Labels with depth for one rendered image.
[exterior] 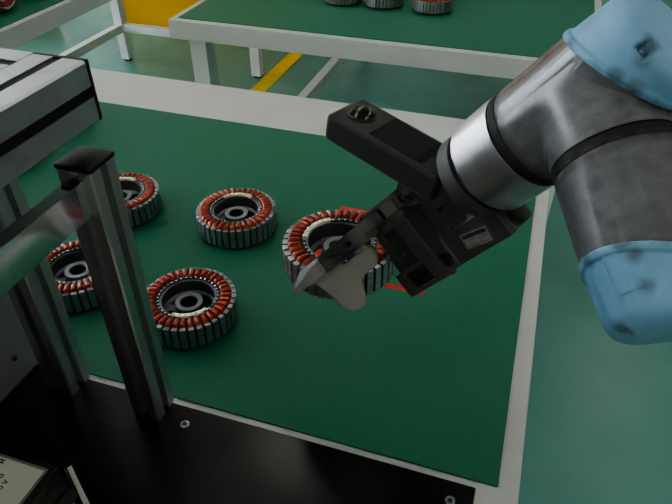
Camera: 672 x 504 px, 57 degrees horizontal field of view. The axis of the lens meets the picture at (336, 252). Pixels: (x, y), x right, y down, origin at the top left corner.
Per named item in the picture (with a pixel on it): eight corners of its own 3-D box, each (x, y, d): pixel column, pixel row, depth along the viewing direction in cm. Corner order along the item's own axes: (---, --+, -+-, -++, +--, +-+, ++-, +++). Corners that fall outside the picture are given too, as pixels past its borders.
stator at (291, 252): (416, 261, 63) (419, 231, 61) (348, 320, 57) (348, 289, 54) (332, 222, 69) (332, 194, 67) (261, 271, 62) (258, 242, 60)
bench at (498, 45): (560, 78, 323) (598, -83, 277) (537, 313, 184) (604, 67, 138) (357, 55, 350) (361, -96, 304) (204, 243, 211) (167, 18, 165)
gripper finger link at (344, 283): (316, 342, 55) (397, 284, 52) (276, 289, 55) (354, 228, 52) (326, 331, 58) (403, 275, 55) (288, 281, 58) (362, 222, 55)
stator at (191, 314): (144, 294, 79) (138, 272, 76) (233, 280, 81) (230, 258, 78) (144, 359, 70) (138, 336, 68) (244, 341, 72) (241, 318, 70)
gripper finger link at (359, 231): (322, 276, 52) (403, 213, 49) (311, 261, 52) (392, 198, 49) (337, 264, 57) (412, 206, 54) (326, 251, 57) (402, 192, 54)
